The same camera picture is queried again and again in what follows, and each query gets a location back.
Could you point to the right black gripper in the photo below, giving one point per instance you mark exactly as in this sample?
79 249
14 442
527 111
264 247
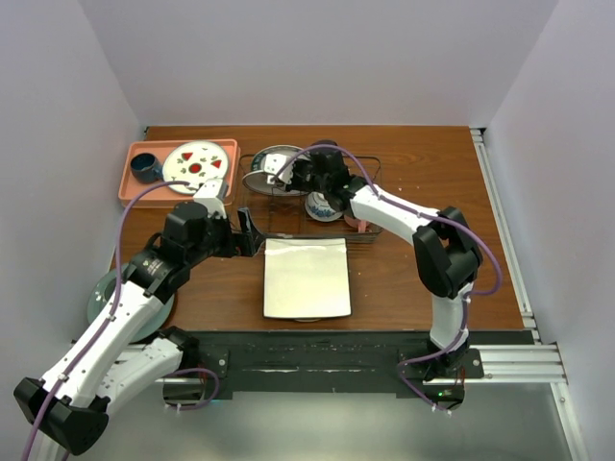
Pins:
296 167

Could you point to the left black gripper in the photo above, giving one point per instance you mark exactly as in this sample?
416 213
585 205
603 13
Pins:
243 244

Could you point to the blue floral small bowl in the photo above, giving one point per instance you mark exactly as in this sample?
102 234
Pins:
319 209

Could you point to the white plate red characters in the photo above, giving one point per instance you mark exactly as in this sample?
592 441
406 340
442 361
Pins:
262 183

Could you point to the pink mug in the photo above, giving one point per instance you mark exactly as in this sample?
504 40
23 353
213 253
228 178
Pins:
361 226

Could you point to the green rim white plate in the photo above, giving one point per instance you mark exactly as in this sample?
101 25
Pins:
284 149

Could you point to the white square plate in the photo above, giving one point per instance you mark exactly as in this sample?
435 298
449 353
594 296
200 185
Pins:
306 278

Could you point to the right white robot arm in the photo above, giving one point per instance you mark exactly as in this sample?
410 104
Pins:
446 252

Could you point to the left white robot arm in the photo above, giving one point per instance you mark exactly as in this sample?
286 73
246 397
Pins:
72 403

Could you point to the white watermelon pattern plate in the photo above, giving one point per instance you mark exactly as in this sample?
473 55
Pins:
195 162

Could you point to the pink plastic tray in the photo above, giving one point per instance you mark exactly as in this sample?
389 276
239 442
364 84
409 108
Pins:
130 187

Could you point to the dark blue mug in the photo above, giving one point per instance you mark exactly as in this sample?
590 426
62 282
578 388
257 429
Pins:
146 168

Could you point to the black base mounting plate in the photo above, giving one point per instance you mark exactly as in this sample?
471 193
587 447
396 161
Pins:
319 361

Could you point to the grey green plate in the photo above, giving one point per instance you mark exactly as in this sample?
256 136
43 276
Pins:
100 297

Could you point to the black wire dish rack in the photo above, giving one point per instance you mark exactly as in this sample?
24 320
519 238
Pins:
279 216

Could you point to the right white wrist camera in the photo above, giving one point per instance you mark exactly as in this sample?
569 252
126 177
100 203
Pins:
277 169

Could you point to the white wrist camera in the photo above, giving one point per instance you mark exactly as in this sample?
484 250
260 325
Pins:
277 169
212 193

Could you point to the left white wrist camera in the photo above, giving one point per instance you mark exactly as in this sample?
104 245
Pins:
212 193

